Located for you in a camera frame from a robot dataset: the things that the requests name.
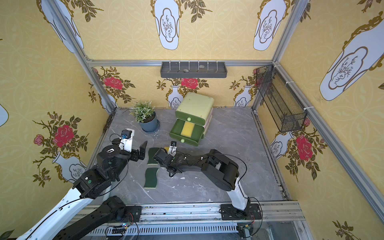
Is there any green scrub sponge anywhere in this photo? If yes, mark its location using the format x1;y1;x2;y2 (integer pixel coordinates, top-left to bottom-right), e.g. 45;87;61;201
147;148;159;165
144;168;159;189

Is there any green drawer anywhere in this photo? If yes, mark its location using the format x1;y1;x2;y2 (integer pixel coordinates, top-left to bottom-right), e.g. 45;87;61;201
169;119;205;147
175;110;210;126

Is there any green top drawer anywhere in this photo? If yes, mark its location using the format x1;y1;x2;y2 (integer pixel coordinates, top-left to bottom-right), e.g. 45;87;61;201
175;110;210;126

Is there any yellow foam sponge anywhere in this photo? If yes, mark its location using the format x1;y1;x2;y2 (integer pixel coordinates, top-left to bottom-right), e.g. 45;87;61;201
181;122;195;138

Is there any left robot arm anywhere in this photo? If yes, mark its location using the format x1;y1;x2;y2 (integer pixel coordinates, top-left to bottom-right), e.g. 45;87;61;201
19;142;148;240

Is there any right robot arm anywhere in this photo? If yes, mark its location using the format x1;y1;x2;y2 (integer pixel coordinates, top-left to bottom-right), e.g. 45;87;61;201
149;148;262;221

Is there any green drawer cabinet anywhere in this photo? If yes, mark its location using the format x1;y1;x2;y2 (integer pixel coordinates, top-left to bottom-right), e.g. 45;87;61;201
176;93;214;137

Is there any potted green plant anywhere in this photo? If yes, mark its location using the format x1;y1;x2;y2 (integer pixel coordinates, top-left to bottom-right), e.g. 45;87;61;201
131;102;160;133

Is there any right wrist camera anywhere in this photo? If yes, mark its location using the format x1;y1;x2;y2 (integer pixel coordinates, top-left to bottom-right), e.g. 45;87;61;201
168;141;177;156

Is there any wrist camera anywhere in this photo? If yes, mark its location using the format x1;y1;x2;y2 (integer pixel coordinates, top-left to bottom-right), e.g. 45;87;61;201
119;129;135;153
168;141;177;156

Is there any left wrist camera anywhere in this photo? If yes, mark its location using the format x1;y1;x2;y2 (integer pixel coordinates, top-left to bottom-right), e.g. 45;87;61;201
119;129;135;153

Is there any grey wall shelf tray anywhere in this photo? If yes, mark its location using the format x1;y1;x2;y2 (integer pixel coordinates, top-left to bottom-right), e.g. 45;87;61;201
160;61;228;79

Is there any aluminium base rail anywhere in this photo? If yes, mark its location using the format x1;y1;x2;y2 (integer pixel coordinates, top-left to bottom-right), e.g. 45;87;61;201
47;200;313;240

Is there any black wire mesh basket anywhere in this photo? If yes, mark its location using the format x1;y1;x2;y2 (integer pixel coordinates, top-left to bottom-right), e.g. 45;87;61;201
256;65;307;133

